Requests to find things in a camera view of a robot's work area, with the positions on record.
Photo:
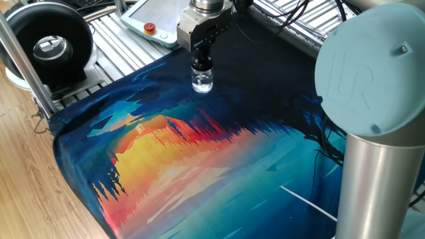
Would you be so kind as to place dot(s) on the silver Schunk gripper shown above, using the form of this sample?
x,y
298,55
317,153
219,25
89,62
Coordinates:
x,y
196,31

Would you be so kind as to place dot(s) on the black knobbed jar lid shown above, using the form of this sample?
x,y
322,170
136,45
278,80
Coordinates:
x,y
202,64

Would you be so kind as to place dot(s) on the clear glass jar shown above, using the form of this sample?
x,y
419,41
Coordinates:
x,y
202,83

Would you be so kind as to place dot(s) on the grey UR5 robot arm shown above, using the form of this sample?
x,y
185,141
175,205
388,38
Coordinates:
x,y
372,99

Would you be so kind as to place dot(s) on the white teach pendant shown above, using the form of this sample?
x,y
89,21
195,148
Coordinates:
x,y
149,20

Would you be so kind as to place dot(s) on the colourful sunset print cloth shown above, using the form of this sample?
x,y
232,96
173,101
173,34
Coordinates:
x,y
199,166

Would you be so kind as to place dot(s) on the aluminium rail with screws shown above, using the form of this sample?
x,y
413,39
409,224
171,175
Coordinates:
x,y
292,36

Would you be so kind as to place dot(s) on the aluminium frame post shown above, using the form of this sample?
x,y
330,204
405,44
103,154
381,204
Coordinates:
x,y
30,71

